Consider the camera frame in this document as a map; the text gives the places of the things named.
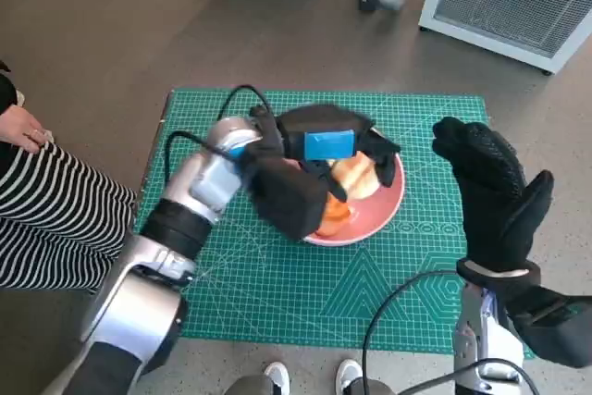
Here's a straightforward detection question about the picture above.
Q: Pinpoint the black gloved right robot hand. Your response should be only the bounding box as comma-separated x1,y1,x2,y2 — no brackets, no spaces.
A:
432,117,555,278

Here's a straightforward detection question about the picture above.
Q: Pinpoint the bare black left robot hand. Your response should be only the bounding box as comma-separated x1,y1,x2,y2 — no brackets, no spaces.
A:
276,105,402,203

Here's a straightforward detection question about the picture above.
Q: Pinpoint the person's hand with ring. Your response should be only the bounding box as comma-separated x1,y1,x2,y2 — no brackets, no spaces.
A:
0,103,53,154

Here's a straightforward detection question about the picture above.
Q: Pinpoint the round toy bread bun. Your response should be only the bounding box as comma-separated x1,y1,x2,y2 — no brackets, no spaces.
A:
330,154,381,200

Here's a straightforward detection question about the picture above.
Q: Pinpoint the long striped toy bread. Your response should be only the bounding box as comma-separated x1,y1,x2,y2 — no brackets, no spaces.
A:
316,195,352,237

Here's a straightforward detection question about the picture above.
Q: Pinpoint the pink bowl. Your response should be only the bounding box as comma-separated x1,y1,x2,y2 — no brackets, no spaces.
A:
279,105,407,247

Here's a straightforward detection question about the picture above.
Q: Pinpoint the green cutting mat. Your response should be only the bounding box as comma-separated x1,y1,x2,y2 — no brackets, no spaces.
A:
136,87,537,359

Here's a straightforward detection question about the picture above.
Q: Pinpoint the grey leg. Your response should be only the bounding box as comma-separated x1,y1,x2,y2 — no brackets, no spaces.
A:
346,376,394,395
225,374,278,395

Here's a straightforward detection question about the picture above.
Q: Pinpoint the white shoe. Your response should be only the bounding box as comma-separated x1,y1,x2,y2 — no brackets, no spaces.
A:
335,357,365,395
262,360,291,395

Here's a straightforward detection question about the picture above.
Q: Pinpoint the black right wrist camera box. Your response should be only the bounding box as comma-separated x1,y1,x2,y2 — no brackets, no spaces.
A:
503,286,592,371

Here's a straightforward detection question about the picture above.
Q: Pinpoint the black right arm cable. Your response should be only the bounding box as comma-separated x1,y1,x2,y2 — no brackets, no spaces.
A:
363,269,459,395

